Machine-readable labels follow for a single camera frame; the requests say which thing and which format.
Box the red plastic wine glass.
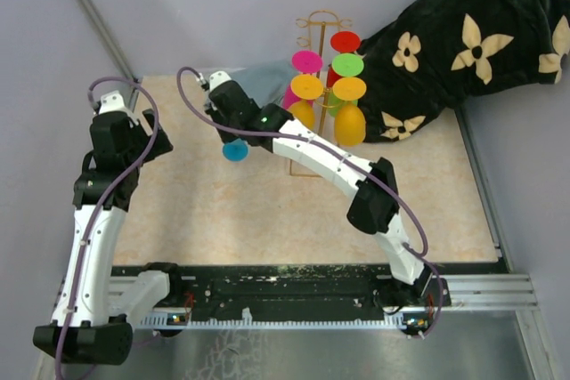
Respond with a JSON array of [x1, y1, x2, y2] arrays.
[[327, 30, 363, 88]]

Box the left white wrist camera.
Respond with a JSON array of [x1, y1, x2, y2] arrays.
[[93, 91, 138, 125]]

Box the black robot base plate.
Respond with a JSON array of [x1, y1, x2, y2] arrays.
[[157, 264, 451, 323]]

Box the right orange plastic wine glass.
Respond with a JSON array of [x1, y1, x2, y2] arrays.
[[332, 77, 366, 146]]

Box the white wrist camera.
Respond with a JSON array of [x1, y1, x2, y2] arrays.
[[197, 70, 232, 95], [93, 91, 138, 125]]

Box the blue plastic wine glass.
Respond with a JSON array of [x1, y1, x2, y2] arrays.
[[222, 139, 249, 162]]

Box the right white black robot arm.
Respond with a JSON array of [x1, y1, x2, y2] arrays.
[[203, 71, 433, 306]]

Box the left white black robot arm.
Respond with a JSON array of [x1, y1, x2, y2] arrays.
[[33, 108, 185, 366]]

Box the white slotted cable duct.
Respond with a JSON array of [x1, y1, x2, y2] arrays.
[[138, 309, 418, 331]]

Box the green plastic wine glass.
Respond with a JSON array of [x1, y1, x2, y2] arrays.
[[327, 53, 367, 117]]

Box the aluminium frame rail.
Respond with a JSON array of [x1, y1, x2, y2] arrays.
[[76, 0, 136, 79]]

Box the grey folded cloth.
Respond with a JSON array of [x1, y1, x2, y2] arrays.
[[204, 61, 297, 113]]

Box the pink plastic wine glass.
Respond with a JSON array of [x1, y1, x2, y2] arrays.
[[282, 50, 324, 108]]

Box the left orange plastic wine glass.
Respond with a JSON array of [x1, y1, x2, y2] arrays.
[[283, 74, 324, 130]]

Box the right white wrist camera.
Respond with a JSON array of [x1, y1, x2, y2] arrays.
[[197, 70, 232, 95]]

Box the gold wire glass rack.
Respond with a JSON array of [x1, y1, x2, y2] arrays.
[[288, 9, 354, 179]]

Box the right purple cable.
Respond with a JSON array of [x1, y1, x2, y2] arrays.
[[176, 66, 446, 339]]

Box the black floral blanket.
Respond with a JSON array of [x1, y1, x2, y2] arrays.
[[358, 0, 569, 143]]

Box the orange plastic wine glass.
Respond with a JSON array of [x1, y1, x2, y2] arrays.
[[283, 74, 324, 130], [332, 77, 366, 146]]

